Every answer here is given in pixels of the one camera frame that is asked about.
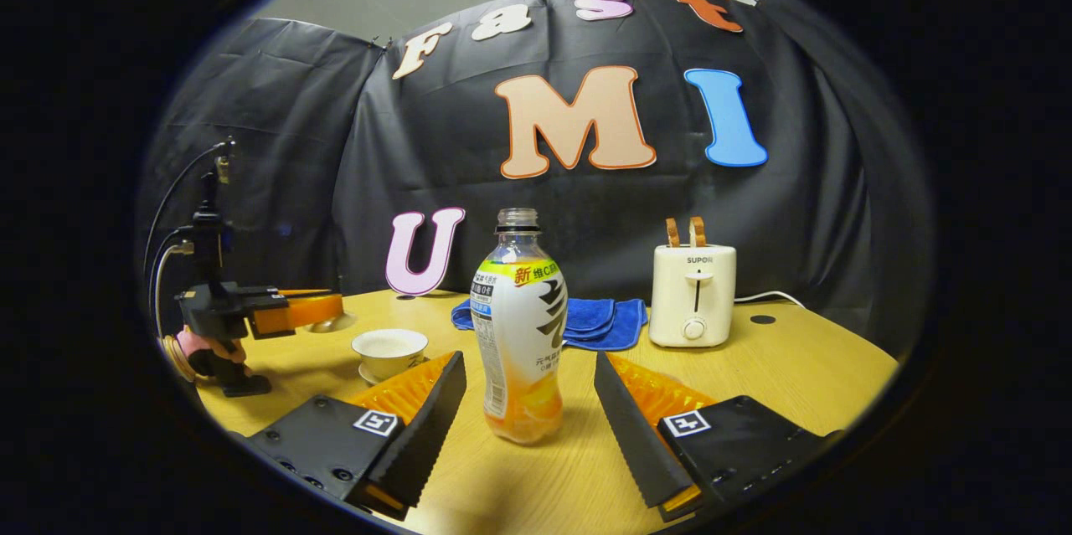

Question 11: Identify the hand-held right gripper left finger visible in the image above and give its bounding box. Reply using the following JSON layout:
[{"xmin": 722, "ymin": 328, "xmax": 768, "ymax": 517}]
[{"xmin": 243, "ymin": 351, "xmax": 467, "ymax": 521}]

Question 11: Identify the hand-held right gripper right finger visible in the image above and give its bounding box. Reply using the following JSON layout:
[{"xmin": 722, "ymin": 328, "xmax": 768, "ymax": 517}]
[{"xmin": 594, "ymin": 351, "xmax": 843, "ymax": 523}]

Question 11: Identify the cream teacup lid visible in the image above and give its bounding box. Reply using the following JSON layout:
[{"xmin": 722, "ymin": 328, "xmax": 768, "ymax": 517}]
[{"xmin": 306, "ymin": 311, "xmax": 357, "ymax": 334}]

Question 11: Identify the cream teacup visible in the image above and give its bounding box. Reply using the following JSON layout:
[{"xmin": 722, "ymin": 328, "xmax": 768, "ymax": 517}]
[{"xmin": 351, "ymin": 328, "xmax": 429, "ymax": 381}]

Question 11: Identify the clear labelled water bottle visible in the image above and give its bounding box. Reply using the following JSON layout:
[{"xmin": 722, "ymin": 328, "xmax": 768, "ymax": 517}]
[{"xmin": 470, "ymin": 208, "xmax": 570, "ymax": 445}]

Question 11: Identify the blue folded towel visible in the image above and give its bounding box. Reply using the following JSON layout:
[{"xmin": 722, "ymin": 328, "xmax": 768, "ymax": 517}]
[{"xmin": 451, "ymin": 297, "xmax": 649, "ymax": 352}]

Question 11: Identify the white toaster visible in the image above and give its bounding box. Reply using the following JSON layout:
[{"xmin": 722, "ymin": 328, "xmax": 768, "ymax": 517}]
[{"xmin": 649, "ymin": 244, "xmax": 738, "ymax": 348}]

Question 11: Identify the black backdrop cloth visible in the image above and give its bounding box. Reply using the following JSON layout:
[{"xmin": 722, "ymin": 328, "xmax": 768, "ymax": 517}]
[{"xmin": 138, "ymin": 0, "xmax": 930, "ymax": 360}]

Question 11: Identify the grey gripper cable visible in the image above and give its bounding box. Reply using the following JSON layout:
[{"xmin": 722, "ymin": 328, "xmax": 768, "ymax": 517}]
[{"xmin": 149, "ymin": 240, "xmax": 195, "ymax": 339}]

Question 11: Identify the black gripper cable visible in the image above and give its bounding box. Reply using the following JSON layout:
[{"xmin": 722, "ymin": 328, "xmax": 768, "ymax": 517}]
[{"xmin": 144, "ymin": 140, "xmax": 231, "ymax": 276}]

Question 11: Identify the white toaster power cable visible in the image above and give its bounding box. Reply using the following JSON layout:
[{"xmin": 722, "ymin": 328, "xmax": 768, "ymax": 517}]
[{"xmin": 734, "ymin": 291, "xmax": 807, "ymax": 309}]

